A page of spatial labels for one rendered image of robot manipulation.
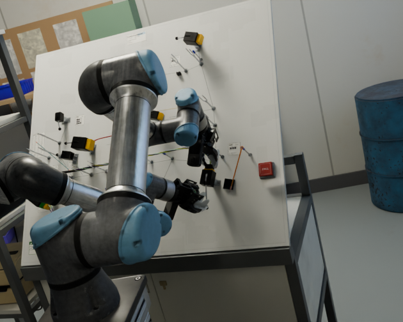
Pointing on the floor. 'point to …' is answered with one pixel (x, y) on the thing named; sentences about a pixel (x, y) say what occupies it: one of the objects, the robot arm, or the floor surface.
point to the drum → (389, 142)
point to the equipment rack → (6, 121)
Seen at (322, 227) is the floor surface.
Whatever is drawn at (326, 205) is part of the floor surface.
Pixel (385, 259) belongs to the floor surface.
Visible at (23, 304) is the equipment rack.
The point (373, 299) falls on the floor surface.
